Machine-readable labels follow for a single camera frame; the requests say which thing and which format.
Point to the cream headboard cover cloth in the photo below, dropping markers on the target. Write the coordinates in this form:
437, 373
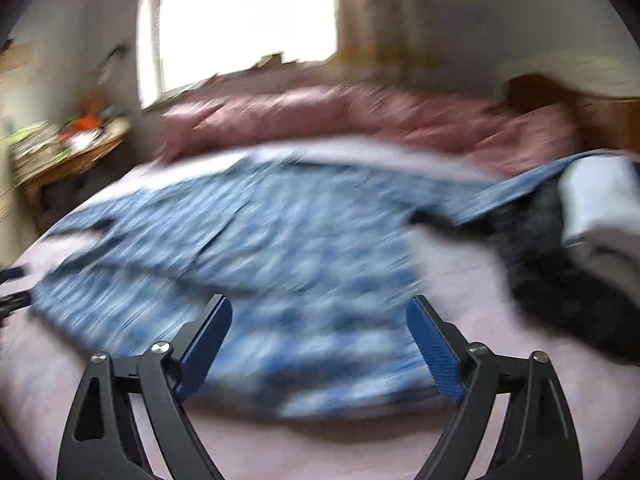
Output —
575, 72

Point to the orange toy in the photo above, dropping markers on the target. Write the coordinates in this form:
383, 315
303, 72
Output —
87, 121

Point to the wooden desk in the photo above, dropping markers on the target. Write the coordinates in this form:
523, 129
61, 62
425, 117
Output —
70, 165

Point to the blue plaid coat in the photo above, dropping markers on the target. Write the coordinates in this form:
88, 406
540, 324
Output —
300, 240

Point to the pink quilt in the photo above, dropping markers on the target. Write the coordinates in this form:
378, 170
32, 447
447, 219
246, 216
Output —
350, 115

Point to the books on windowsill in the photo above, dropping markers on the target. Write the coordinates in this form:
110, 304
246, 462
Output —
272, 61

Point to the white framed window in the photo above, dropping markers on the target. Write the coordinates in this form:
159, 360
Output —
240, 25

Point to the wooden headboard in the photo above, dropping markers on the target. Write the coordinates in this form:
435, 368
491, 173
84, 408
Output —
600, 120

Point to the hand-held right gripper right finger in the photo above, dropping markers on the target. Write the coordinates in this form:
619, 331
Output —
430, 335

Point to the bed with pink sheet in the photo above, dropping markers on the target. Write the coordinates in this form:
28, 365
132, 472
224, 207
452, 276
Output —
320, 450

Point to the white pillow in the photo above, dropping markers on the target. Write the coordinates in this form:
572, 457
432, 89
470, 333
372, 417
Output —
600, 200

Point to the patterned beige curtain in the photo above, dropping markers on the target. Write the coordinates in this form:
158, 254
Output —
390, 15

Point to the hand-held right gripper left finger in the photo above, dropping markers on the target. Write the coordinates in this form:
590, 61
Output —
210, 332

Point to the wall lamp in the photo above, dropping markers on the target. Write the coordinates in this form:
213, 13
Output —
111, 62

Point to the stack of books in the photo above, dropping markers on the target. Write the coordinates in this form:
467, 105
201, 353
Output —
32, 152

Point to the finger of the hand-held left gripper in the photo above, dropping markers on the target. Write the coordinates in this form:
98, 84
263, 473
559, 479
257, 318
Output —
14, 302
11, 273

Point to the black puffer jacket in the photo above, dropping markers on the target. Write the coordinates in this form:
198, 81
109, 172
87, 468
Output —
545, 270

